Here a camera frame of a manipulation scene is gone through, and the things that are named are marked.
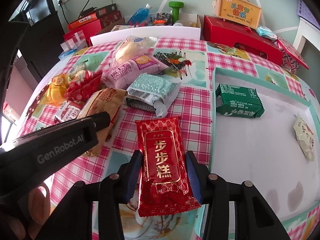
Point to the clear bread bun packet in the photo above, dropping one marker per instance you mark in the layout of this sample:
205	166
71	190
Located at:
133	46

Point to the white foam board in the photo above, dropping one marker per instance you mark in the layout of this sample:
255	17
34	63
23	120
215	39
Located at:
153	31

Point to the black cabinet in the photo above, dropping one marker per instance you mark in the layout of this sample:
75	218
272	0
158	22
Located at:
40	46

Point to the lavender plastic basket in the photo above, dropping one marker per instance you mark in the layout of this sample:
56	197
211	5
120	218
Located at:
304	12

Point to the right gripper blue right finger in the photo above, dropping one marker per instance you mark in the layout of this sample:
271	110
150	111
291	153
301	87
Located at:
193	171

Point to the green dumbbell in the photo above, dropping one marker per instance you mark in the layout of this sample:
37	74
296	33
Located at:
175	6

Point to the red gold-lettered snack packet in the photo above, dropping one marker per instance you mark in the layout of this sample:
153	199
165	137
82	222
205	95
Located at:
164	187

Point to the red patterned snack packet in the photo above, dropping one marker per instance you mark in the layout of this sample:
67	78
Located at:
84	85

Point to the red flat box stack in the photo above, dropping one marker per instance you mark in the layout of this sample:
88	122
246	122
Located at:
91	24

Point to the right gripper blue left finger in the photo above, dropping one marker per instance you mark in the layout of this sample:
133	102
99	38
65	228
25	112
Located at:
132	174

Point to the cream white snack packet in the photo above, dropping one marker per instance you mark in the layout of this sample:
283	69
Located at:
305	138

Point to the tan brown snack packet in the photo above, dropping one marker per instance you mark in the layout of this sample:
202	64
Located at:
108	100

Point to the red white small packet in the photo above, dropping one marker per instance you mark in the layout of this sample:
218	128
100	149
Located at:
67	111

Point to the teal-rimmed white tray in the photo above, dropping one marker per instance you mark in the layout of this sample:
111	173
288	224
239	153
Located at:
265	151

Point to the pink snack bag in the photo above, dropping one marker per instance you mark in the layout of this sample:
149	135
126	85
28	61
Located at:
120	76

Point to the light blue tissue pack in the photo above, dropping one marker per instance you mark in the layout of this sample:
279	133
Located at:
265	32

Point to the pink plaid tablecloth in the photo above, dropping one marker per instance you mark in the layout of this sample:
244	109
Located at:
192	104

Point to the blue plastic bottle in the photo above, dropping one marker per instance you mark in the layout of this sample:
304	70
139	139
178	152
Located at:
139	16

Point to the large red gift box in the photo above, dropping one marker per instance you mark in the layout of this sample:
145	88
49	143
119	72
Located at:
235	35

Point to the red patterned box lid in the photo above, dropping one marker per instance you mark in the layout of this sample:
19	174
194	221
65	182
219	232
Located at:
292	60

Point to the yellow handled gift box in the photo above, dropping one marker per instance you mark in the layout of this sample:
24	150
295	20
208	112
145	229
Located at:
239	11

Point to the mint green snack packet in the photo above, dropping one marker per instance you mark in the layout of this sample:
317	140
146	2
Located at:
152	93

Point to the person's left hand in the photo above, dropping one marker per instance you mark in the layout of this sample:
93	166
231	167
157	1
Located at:
25	218

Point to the orange yellow snack packet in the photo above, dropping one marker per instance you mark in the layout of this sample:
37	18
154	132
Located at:
55	94

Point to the clear plastic container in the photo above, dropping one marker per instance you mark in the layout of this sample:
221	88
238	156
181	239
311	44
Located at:
73	41

